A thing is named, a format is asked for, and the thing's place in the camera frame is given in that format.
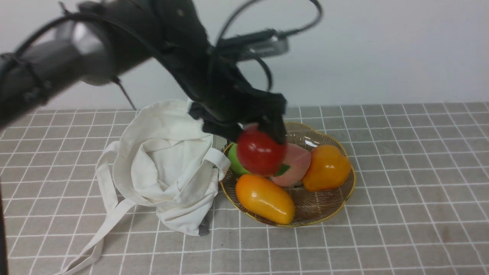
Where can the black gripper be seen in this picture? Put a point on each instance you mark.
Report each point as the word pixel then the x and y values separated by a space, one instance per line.
pixel 221 97

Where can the red apple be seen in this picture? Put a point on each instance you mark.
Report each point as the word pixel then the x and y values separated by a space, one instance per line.
pixel 260 154

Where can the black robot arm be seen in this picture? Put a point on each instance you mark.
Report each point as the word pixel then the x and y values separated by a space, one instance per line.
pixel 102 41

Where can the white cloth tote bag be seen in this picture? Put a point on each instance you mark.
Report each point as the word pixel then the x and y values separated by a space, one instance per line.
pixel 162 160

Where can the orange persimmon fruit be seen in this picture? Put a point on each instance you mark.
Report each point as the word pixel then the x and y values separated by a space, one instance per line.
pixel 328 170

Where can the green apple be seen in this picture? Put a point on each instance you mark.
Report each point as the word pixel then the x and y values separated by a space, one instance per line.
pixel 235 166

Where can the pink peach with leaf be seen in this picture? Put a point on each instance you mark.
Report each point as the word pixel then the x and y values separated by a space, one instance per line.
pixel 299 160

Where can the orange yellow mango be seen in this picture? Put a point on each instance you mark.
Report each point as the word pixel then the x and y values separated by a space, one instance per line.
pixel 264 198

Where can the gold rimmed glass plate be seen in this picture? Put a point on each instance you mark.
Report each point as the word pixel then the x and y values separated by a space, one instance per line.
pixel 311 207

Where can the grey grid tablecloth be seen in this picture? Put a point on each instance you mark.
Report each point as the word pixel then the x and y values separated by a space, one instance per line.
pixel 420 206

